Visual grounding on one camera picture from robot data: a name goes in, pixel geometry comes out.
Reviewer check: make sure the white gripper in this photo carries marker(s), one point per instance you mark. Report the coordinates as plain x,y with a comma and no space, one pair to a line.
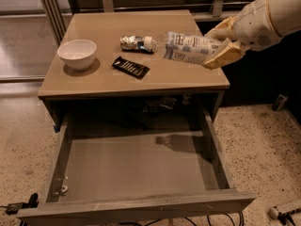
255,24

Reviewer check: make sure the blue label plastic bottle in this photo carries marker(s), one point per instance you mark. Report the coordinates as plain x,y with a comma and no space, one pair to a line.
182,47

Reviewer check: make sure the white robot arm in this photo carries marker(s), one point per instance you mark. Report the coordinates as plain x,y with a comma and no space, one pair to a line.
285,16

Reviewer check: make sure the open grey top drawer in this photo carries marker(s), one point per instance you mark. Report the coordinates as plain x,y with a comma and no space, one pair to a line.
102,173

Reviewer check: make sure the small black floor device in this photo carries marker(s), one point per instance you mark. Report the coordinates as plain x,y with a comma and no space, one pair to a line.
279,102

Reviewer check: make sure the crumpled silver snack bag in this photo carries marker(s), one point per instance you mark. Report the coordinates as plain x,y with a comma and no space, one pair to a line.
137,43

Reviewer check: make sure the black snack packet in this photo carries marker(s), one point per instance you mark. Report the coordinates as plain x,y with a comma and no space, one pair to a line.
133,69

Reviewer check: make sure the grey wooden cabinet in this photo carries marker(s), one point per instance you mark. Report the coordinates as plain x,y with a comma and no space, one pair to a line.
116,73

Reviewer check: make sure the white ceramic bowl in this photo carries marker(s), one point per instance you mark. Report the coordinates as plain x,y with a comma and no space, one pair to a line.
77,54

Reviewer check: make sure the metal window railing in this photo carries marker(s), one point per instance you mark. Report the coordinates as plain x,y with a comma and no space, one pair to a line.
175,0

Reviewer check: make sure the white power strip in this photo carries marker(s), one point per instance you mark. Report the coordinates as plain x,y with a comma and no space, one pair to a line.
285,208

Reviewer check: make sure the black power adapter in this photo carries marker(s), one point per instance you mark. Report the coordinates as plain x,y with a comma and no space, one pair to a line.
13,208

